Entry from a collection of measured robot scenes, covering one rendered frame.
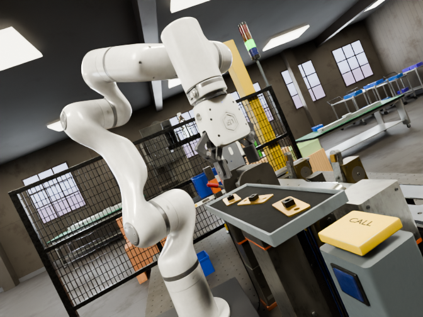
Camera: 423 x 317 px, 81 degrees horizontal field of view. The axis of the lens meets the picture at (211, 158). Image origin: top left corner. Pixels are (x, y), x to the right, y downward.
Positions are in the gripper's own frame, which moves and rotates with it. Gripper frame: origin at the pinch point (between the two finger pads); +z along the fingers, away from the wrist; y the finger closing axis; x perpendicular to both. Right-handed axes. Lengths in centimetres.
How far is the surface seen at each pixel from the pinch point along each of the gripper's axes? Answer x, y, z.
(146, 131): 560, 251, -109
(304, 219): -17.3, -8.6, 8.3
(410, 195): -16.2, 31.8, 24.2
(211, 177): 85, 50, 11
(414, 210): -18.6, 24.0, 24.2
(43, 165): 827, 33, -156
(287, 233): -16.2, -11.5, 8.7
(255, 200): -0.9, -0.9, 7.9
